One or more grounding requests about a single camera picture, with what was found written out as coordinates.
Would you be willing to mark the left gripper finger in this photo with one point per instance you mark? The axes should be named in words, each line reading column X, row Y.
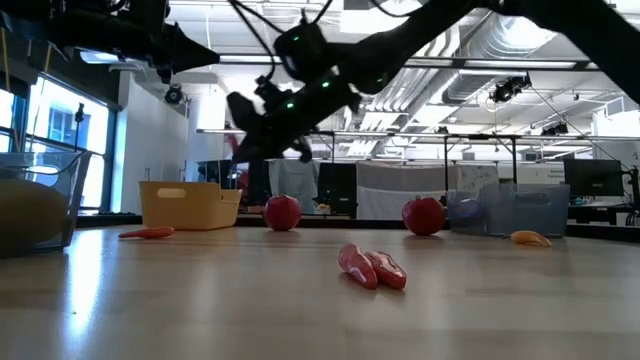
column 190, row 50

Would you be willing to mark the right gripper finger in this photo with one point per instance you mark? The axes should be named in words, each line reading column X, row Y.
column 255, row 147
column 305, row 150

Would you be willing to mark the orange toy chili pepper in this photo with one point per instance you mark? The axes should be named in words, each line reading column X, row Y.
column 530, row 238

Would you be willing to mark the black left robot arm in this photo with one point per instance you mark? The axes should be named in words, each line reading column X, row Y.
column 30, row 25

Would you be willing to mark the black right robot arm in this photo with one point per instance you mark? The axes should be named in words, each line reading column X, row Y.
column 425, row 35

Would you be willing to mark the gray cloth cover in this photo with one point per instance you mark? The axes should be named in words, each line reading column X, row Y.
column 295, row 180

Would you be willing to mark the white cloth cover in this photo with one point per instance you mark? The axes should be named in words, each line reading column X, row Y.
column 385, row 190

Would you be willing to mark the yellow plastic basket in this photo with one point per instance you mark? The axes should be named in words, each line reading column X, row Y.
column 190, row 212

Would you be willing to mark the gray translucent plastic basket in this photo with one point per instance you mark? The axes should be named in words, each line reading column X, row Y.
column 525, row 210
column 75, row 175

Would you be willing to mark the long ceiling light bar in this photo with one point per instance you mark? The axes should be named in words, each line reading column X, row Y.
column 500, row 63

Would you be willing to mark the black computer monitor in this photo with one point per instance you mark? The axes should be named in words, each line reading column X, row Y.
column 594, row 177

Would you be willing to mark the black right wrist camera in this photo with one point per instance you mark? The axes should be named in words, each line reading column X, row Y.
column 242, row 112

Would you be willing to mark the black ceiling-mounted camera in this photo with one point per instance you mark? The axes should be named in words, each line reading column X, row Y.
column 555, row 130
column 173, row 94
column 507, row 90

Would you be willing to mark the black background workstation frame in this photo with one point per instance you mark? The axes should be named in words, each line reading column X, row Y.
column 446, row 165

